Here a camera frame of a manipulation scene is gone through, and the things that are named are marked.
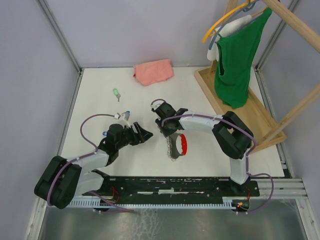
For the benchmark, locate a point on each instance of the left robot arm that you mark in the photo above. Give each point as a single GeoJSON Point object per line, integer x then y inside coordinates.
{"type": "Point", "coordinates": [65, 178]}

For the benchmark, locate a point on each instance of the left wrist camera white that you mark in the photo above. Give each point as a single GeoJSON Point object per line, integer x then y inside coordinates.
{"type": "Point", "coordinates": [121, 122]}

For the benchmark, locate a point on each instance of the blue grey hanger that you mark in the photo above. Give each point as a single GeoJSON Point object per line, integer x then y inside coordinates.
{"type": "Point", "coordinates": [240, 14]}

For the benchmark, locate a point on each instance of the white cable duct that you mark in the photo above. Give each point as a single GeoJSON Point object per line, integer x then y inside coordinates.
{"type": "Point", "coordinates": [97, 203]}

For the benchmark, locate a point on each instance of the folded pink cloth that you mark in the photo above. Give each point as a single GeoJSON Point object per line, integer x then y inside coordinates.
{"type": "Point", "coordinates": [153, 72]}

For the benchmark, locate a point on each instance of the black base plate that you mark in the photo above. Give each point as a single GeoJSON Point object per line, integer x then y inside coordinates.
{"type": "Point", "coordinates": [175, 190]}

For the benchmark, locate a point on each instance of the wooden clothes rack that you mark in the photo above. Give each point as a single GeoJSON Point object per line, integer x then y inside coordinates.
{"type": "Point", "coordinates": [257, 112]}

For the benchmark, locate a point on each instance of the right aluminium frame post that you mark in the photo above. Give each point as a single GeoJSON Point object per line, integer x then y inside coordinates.
{"type": "Point", "coordinates": [271, 34]}

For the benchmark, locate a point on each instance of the yellow hanger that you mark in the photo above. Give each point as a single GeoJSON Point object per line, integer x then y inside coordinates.
{"type": "Point", "coordinates": [227, 16]}

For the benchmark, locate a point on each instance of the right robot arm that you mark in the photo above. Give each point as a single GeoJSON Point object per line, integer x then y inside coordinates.
{"type": "Point", "coordinates": [235, 139]}

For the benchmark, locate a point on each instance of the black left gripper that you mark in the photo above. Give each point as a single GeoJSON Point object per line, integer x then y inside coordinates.
{"type": "Point", "coordinates": [144, 135]}

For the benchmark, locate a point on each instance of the metal key organizer red handle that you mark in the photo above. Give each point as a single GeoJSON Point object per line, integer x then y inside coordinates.
{"type": "Point", "coordinates": [177, 146]}

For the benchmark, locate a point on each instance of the key with green tag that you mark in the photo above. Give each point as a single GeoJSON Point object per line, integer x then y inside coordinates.
{"type": "Point", "coordinates": [117, 94]}

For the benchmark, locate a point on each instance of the aluminium corner frame post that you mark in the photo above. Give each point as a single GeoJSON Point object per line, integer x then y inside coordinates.
{"type": "Point", "coordinates": [48, 13]}

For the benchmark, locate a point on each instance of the green shirt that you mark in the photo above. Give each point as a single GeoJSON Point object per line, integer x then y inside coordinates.
{"type": "Point", "coordinates": [236, 55]}

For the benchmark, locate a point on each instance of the white garment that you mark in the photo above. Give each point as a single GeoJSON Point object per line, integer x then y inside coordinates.
{"type": "Point", "coordinates": [229, 29]}

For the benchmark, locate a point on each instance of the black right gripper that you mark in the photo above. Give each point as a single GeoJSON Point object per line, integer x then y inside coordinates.
{"type": "Point", "coordinates": [165, 132]}

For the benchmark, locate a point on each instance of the key with dark blue tag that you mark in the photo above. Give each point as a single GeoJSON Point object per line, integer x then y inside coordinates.
{"type": "Point", "coordinates": [104, 133]}

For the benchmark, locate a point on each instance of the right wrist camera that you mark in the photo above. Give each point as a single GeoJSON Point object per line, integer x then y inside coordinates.
{"type": "Point", "coordinates": [156, 105]}

